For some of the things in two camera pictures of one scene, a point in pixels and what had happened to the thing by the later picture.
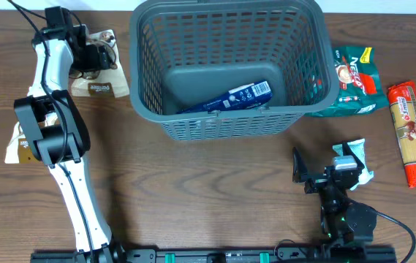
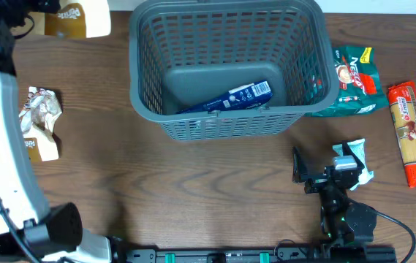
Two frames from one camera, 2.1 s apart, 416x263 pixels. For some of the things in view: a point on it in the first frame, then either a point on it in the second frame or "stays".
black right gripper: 301,174 stays
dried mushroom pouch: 110,83 → 77,19
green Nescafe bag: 361,90 stays
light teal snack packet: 358,147 stays
